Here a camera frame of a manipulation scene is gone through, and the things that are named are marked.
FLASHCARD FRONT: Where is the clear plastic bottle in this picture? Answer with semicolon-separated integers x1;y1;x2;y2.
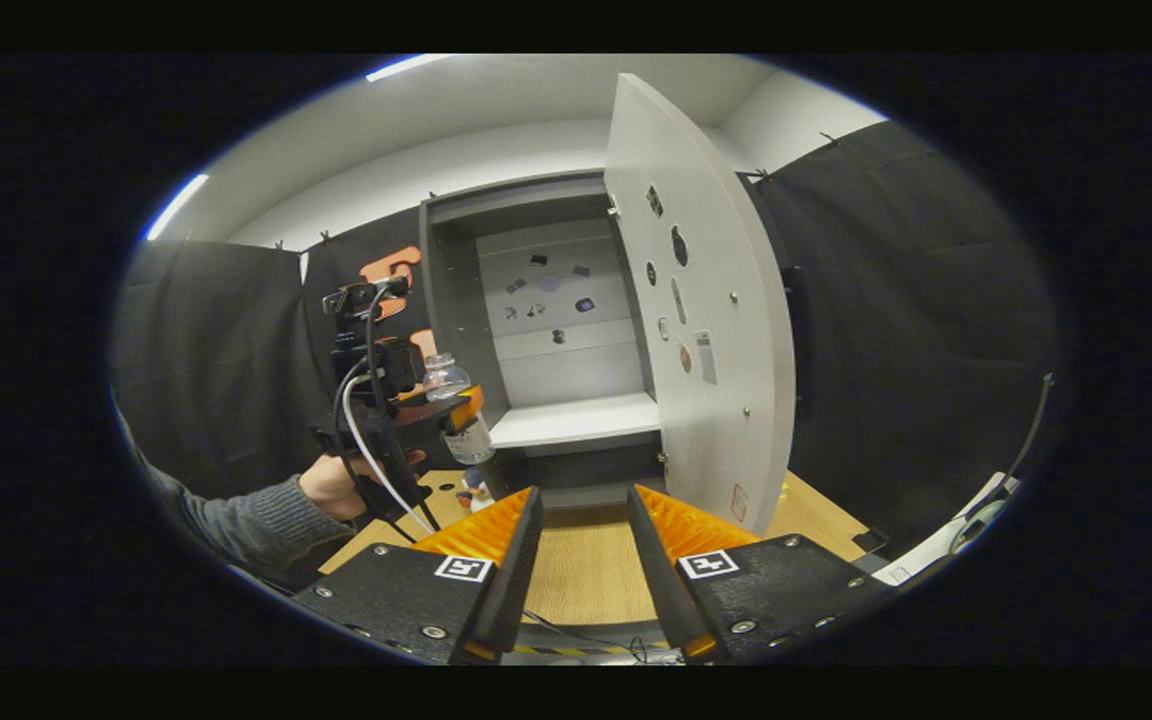
423;352;497;466

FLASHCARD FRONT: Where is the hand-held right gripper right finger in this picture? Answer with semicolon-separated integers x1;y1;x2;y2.
627;483;898;662

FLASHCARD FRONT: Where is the penguin plush toy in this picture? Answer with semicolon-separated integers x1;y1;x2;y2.
456;468;497;513

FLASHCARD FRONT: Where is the black backdrop cloth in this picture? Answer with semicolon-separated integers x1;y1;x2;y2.
111;120;1062;556

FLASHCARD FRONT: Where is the grey cabinet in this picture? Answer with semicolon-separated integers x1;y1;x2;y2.
419;170;667;511

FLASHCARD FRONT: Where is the thin black cable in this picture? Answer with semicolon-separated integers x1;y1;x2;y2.
996;373;1055;491

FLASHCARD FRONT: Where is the white cabinet door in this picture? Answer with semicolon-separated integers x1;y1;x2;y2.
603;73;797;536

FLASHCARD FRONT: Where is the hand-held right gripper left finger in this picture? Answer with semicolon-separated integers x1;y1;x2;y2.
291;486;545;667

